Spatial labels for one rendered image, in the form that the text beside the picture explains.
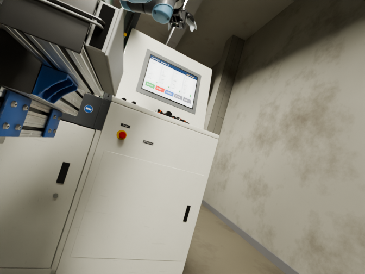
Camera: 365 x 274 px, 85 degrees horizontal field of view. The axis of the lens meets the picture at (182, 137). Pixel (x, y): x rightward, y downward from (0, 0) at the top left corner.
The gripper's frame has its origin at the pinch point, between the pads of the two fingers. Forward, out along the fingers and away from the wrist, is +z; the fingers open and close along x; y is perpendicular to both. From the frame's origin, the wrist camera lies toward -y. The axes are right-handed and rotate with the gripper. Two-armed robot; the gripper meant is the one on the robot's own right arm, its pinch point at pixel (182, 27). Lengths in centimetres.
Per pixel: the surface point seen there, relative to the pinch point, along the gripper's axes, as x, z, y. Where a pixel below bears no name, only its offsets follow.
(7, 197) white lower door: -60, -22, 98
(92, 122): -36, -10, 59
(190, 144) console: 11, 22, 62
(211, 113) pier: 12, 292, -27
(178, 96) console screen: -5.0, 40.4, 25.8
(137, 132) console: -17, 3, 60
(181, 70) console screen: -6.7, 43.6, 4.0
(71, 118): -43, -15, 60
